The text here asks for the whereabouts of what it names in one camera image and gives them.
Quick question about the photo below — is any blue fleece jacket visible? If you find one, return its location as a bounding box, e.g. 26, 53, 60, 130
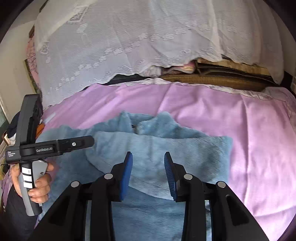
38, 112, 233, 240

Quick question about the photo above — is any pink floral folded bedding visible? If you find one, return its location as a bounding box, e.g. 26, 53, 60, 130
162, 60, 196, 75

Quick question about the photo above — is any white lace cover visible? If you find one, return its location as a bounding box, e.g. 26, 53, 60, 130
35, 1, 284, 108

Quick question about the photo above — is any pink floral cloth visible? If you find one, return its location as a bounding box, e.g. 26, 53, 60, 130
27, 37, 39, 85

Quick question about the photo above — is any person's left hand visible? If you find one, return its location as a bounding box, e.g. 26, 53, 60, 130
10, 162, 55, 208

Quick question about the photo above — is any pink bed sheet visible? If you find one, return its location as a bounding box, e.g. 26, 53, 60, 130
43, 79, 295, 240

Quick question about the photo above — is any woven bamboo mat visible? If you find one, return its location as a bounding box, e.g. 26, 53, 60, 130
161, 58, 279, 91

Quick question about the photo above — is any orange folded garment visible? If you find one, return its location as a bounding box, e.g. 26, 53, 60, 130
36, 123, 45, 138

